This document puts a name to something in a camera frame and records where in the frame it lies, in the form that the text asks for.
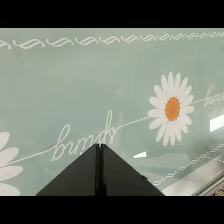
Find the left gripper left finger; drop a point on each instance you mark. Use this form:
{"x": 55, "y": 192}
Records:
{"x": 76, "y": 176}

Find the silver frame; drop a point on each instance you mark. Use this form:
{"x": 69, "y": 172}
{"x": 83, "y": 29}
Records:
{"x": 213, "y": 189}

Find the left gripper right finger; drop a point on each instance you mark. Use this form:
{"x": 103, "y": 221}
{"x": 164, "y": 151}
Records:
{"x": 126, "y": 178}

